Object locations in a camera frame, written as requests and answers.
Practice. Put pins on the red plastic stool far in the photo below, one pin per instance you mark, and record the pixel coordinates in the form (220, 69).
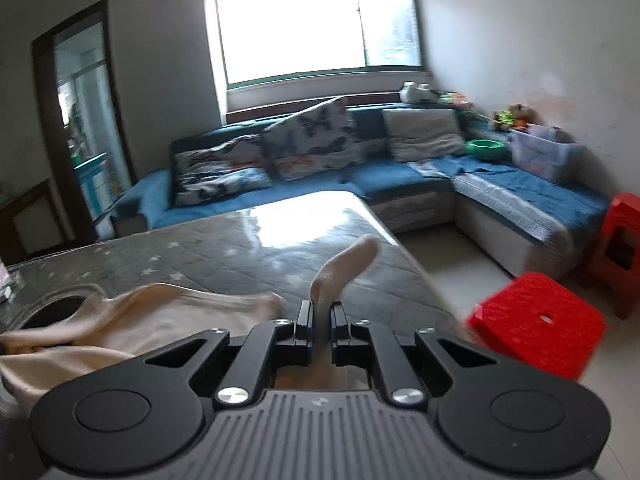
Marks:
(615, 259)

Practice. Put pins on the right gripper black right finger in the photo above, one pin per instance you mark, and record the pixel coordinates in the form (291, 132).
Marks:
(452, 410)

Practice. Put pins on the grey plain cushion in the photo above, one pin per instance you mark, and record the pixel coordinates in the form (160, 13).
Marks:
(423, 133)

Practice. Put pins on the red plastic stool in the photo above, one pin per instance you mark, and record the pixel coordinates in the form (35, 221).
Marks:
(615, 259)
(538, 321)

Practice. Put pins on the butterfly pillow lying flat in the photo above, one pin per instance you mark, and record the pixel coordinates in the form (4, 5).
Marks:
(233, 167)

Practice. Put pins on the window with green frame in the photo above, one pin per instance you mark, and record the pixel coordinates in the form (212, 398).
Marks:
(265, 40)

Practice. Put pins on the colourful toy pile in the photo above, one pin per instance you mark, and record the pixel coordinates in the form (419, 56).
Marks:
(514, 116)

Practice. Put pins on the cream knit garment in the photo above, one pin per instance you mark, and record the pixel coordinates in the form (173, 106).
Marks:
(106, 331)

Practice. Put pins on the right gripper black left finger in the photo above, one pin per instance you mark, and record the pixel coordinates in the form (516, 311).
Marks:
(163, 414)

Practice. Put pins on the clear plastic storage box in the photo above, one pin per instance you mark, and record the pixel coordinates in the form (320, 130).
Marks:
(547, 152)

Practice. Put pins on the dark framed doorway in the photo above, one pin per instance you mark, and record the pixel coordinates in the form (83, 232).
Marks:
(79, 110)

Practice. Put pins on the butterfly pillow upright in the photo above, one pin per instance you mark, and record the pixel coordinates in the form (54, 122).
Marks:
(319, 139)

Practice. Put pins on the blue cabinet behind doorway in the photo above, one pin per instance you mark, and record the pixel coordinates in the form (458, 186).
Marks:
(98, 185)

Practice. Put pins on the blue sectional sofa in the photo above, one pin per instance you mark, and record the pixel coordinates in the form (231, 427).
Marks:
(523, 222)

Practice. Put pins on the white plush toy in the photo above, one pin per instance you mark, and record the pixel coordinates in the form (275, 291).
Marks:
(413, 93)

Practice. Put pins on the green round bowl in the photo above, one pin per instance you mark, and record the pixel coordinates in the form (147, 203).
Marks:
(486, 150)

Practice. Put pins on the red plastic stool near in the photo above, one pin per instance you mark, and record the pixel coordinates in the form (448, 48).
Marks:
(538, 321)

